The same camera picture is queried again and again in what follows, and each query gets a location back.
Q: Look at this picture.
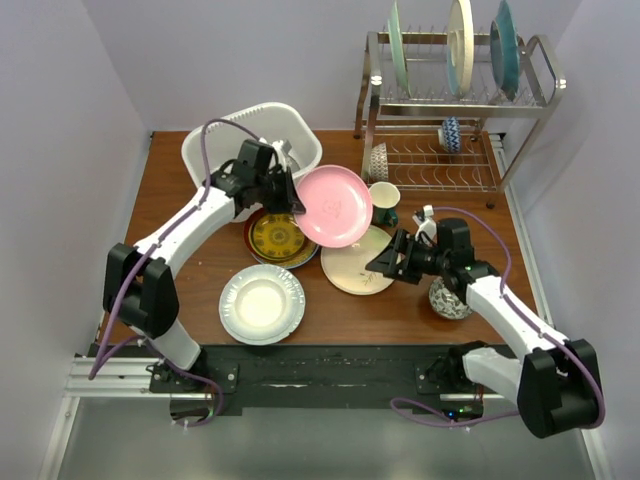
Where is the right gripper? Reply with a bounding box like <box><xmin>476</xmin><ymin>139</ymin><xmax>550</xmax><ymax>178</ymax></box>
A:
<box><xmin>365</xmin><ymin>229</ymin><xmax>449</xmax><ymax>286</ymax></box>

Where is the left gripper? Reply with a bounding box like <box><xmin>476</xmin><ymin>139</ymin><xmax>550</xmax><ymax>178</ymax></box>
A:
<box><xmin>255</xmin><ymin>166</ymin><xmax>304</xmax><ymax>215</ymax></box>

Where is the yellow patterned plate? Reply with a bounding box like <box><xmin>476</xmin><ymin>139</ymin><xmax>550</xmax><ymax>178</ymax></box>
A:
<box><xmin>248</xmin><ymin>211</ymin><xmax>307</xmax><ymax>261</ymax></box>

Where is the pink plate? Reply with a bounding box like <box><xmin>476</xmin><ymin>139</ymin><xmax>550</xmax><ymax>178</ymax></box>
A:
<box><xmin>294</xmin><ymin>165</ymin><xmax>373</xmax><ymax>248</ymax></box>

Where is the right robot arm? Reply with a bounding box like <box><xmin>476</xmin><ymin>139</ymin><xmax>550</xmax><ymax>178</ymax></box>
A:
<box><xmin>366</xmin><ymin>218</ymin><xmax>605</xmax><ymax>438</ymax></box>

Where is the white plastic bin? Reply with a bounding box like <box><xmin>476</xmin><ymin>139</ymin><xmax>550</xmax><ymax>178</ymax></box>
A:
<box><xmin>181</xmin><ymin>102</ymin><xmax>322</xmax><ymax>228</ymax></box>

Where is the red fluted plate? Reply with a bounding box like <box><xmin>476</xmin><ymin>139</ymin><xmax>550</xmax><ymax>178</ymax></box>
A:
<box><xmin>242</xmin><ymin>209</ymin><xmax>321</xmax><ymax>266</ymax></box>

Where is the beige plate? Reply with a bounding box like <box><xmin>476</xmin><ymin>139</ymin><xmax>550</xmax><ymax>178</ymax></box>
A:
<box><xmin>321</xmin><ymin>225</ymin><xmax>394</xmax><ymax>296</ymax></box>

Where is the blue rimmed yellow plate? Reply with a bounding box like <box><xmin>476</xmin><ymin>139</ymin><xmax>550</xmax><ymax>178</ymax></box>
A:
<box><xmin>251</xmin><ymin>242</ymin><xmax>319</xmax><ymax>270</ymax></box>

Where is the dark green mug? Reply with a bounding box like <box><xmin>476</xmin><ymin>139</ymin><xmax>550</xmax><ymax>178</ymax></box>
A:
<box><xmin>369</xmin><ymin>181</ymin><xmax>401</xmax><ymax>227</ymax></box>

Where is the black white floral bowl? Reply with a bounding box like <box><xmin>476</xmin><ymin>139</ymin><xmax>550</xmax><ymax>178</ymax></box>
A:
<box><xmin>428</xmin><ymin>277</ymin><xmax>473</xmax><ymax>320</ymax></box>

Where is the patterned bowl in rack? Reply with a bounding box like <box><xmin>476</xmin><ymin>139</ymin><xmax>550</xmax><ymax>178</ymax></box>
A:
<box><xmin>369</xmin><ymin>143</ymin><xmax>389</xmax><ymax>182</ymax></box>

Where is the white scalloped plate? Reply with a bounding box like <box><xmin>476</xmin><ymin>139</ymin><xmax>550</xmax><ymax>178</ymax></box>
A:
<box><xmin>219</xmin><ymin>264</ymin><xmax>306</xmax><ymax>346</ymax></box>

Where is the blue zigzag cup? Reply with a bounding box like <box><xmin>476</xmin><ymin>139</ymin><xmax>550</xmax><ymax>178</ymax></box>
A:
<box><xmin>438</xmin><ymin>117</ymin><xmax>462</xmax><ymax>154</ymax></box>

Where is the steel dish rack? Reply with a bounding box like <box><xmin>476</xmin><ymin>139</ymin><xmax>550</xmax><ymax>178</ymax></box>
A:
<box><xmin>353</xmin><ymin>30</ymin><xmax>568</xmax><ymax>208</ymax></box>

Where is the mint green plate in rack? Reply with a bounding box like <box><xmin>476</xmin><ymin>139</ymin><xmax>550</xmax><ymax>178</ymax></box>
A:
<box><xmin>387</xmin><ymin>1</ymin><xmax>411</xmax><ymax>98</ymax></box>

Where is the cream speckled plate in rack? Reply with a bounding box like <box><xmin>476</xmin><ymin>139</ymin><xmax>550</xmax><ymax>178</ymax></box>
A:
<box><xmin>446</xmin><ymin>0</ymin><xmax>474</xmax><ymax>99</ymax></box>

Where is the teal plate in rack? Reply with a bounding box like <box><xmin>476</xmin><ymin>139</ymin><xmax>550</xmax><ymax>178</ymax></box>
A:
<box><xmin>489</xmin><ymin>1</ymin><xmax>520</xmax><ymax>101</ymax></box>

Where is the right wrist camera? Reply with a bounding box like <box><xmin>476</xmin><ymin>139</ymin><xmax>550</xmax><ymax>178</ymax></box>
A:
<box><xmin>412</xmin><ymin>205</ymin><xmax>437</xmax><ymax>242</ymax></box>

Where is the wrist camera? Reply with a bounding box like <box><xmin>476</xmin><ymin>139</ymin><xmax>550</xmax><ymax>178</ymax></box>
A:
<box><xmin>271</xmin><ymin>139</ymin><xmax>301</xmax><ymax>173</ymax></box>
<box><xmin>412</xmin><ymin>205</ymin><xmax>437</xmax><ymax>242</ymax></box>

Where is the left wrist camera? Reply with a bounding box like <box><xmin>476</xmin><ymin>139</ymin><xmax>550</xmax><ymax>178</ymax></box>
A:
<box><xmin>271</xmin><ymin>139</ymin><xmax>301</xmax><ymax>173</ymax></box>

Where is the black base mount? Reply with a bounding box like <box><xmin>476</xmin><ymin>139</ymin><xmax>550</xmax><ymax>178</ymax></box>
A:
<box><xmin>107</xmin><ymin>345</ymin><xmax>491</xmax><ymax>420</ymax></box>

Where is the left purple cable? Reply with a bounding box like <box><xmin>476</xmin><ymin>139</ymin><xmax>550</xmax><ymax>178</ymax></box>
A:
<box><xmin>88</xmin><ymin>118</ymin><xmax>269</xmax><ymax>429</ymax></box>

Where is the purple cable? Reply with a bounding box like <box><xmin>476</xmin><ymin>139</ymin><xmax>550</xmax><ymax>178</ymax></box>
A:
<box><xmin>88</xmin><ymin>118</ymin><xmax>269</xmax><ymax>429</ymax></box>
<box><xmin>389</xmin><ymin>206</ymin><xmax>606</xmax><ymax>431</ymax></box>

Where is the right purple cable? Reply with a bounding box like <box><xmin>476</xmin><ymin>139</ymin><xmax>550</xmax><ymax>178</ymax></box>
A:
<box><xmin>389</xmin><ymin>206</ymin><xmax>606</xmax><ymax>431</ymax></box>

